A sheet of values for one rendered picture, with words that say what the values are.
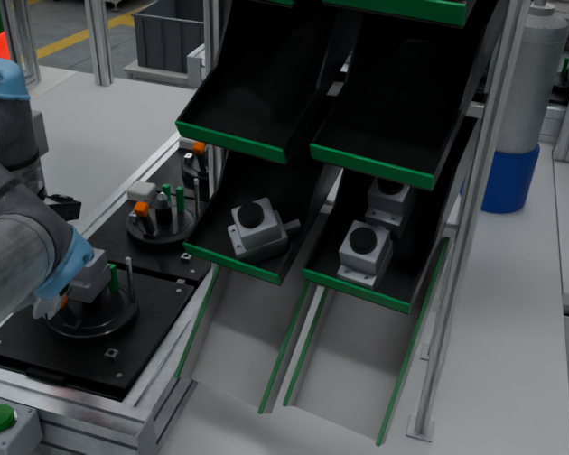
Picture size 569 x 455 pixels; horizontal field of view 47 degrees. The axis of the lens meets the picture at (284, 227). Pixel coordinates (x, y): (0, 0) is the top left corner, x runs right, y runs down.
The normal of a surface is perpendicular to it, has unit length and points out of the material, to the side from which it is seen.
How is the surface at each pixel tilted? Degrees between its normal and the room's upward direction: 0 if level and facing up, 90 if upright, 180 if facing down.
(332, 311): 45
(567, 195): 0
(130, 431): 0
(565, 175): 0
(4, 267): 61
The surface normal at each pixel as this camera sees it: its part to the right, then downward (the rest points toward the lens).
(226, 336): -0.29, -0.25
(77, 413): 0.04, -0.83
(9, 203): 0.55, -0.36
